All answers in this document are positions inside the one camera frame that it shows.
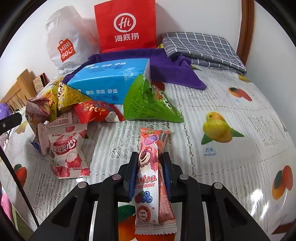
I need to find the white strawberry candy packet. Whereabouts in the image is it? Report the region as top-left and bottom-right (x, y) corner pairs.
(48, 124), (90, 179)

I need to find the yellow triangular snack bag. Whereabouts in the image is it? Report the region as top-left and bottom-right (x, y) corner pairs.
(57, 82), (92, 113)

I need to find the pink Lotso candy stick packet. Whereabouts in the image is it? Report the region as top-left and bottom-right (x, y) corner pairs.
(134, 128), (177, 235)

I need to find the red snack packet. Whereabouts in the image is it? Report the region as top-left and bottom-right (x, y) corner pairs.
(74, 100), (125, 124)

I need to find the green triangular snack bag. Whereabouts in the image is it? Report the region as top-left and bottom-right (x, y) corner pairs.
(123, 74), (184, 123)

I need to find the yellow pink snack bag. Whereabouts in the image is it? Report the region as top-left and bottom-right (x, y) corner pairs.
(40, 77), (63, 122)

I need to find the patterned brown box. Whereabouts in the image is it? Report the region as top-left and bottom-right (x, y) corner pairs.
(33, 73), (49, 94)

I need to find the pink wafer packet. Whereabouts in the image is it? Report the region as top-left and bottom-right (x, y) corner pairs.
(37, 110), (79, 155)

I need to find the fruit print tablecloth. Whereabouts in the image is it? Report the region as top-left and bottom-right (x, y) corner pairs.
(83, 69), (295, 234)

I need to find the white Miniso plastic bag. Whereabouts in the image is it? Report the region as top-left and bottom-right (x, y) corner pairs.
(46, 6), (99, 74)

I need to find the blue tissue pack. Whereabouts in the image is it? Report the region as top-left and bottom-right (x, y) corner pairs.
(67, 58), (151, 104)

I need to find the red Haidilao paper bag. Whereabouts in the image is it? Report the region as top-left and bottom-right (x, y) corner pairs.
(94, 0), (157, 53)

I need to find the purple towel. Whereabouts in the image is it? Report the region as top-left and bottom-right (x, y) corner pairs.
(62, 48), (207, 90)

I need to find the grey checked folded cloth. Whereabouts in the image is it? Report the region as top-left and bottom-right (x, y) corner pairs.
(162, 32), (246, 75)

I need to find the brown wooden door frame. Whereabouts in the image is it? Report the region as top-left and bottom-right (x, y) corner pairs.
(236, 0), (255, 65)

